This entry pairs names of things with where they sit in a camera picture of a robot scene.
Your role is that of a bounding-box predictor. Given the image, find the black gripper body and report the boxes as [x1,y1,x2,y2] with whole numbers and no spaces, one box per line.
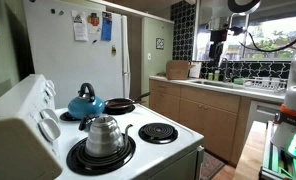
[210,29,229,44]

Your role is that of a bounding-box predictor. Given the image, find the silver gooseneck kettle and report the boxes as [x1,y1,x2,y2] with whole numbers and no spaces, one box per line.
[78,114,134,158]

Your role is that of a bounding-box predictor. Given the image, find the white electric stove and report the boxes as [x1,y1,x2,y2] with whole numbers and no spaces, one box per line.
[0,73,206,180]

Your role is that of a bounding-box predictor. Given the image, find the metal kitchen faucet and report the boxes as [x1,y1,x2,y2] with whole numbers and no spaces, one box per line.
[220,57,232,83]

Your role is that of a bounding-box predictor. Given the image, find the white rectangular board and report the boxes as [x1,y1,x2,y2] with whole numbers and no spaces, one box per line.
[188,61,203,80]

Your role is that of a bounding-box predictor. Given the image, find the steel kitchen sink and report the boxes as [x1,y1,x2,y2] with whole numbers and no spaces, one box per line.
[192,79,246,90]

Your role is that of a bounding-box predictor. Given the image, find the green sponge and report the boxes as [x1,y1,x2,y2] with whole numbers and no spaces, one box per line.
[233,77,246,86]

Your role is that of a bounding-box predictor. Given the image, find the brown cardboard box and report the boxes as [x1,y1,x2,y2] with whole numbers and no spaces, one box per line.
[165,59,196,81]

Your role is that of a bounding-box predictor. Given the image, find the kitchen window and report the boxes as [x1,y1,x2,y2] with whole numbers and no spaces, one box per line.
[192,0,296,63]

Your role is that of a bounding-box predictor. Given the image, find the white dish rack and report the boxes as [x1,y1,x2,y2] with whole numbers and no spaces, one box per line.
[244,76,288,94]

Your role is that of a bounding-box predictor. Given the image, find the wooden base cabinet with counter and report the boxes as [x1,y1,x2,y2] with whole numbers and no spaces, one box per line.
[148,75,286,166]

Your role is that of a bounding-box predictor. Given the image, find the white dishwasher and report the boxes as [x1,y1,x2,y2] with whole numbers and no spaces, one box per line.
[244,99,282,141]

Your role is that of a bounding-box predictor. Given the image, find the small black coil burner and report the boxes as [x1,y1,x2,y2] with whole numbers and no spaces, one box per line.
[137,122,179,145]
[59,111,82,122]

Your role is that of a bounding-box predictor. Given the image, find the large black coil burner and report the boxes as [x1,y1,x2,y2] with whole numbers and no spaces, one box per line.
[66,134,137,177]
[102,103,137,116]

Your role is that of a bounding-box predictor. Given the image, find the wooden table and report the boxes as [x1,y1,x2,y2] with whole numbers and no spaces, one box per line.
[232,120,268,180]

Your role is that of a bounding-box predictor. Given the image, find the blue paper flyer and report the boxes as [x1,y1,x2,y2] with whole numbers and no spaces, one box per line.
[100,11,113,42]

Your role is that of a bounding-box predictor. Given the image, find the black frying pan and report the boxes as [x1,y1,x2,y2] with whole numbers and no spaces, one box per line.
[103,91,151,113]

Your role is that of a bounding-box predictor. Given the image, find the patterned floor rug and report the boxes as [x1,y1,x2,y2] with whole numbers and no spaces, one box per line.
[199,151,226,180]

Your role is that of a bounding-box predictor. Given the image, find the orange printed paper note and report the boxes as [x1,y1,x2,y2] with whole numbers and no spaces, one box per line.
[87,12,102,35]

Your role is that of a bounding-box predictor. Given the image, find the white paper sheet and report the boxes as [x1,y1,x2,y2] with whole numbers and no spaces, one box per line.
[71,9,89,42]

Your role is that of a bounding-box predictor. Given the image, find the white refrigerator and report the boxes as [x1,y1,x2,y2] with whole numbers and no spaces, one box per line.
[22,0,132,109]

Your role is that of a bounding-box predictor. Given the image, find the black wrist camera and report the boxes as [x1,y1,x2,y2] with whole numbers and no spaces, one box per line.
[228,25,245,37]

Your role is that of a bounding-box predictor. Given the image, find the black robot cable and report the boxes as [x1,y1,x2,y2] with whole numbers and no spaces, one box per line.
[236,28,296,54]

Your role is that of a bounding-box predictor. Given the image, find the small framed wall picture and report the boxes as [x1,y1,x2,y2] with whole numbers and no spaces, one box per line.
[155,37,165,50]

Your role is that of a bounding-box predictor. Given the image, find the green lit robot base mount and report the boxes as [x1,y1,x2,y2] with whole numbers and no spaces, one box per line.
[259,121,296,180]

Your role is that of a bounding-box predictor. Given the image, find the blue kettle with black handle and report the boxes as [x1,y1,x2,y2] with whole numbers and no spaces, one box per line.
[67,82,106,120]

